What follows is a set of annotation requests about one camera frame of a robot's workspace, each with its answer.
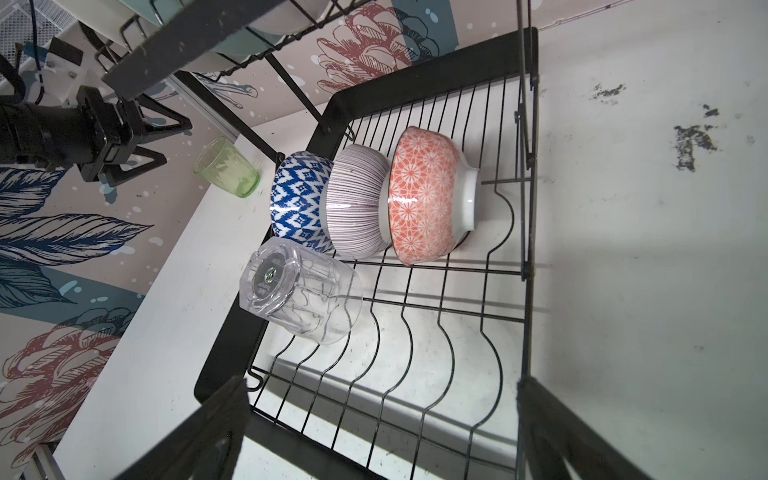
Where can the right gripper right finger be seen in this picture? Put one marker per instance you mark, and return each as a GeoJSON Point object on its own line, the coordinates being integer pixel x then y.
{"type": "Point", "coordinates": [554, 442]}

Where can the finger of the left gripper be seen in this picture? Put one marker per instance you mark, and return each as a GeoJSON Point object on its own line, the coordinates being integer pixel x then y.
{"type": "Point", "coordinates": [159, 121]}
{"type": "Point", "coordinates": [140, 162]}

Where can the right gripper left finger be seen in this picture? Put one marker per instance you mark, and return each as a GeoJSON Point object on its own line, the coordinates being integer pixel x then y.
{"type": "Point", "coordinates": [205, 446]}

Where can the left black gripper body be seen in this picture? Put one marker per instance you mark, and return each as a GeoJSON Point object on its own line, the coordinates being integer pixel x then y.
{"type": "Point", "coordinates": [114, 131]}

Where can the clear drinking glass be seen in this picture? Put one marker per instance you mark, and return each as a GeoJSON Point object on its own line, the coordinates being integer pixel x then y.
{"type": "Point", "coordinates": [311, 295]}

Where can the red patterned bowl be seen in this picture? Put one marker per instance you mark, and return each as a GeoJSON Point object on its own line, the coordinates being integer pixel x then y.
{"type": "Point", "coordinates": [431, 196]}

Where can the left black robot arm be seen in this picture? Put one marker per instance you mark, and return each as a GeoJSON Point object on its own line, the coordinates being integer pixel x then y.
{"type": "Point", "coordinates": [47, 137]}

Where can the black two-tier dish rack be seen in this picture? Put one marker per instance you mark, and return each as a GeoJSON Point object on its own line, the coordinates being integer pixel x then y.
{"type": "Point", "coordinates": [399, 361]}

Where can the pale green plate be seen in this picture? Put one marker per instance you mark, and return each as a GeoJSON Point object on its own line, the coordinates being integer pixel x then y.
{"type": "Point", "coordinates": [245, 42]}

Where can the white plate right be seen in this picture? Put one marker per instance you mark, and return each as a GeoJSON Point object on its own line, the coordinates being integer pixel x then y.
{"type": "Point", "coordinates": [291, 17]}

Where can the white wire wall basket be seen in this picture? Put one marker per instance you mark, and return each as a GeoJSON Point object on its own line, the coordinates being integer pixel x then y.
{"type": "Point", "coordinates": [17, 24]}

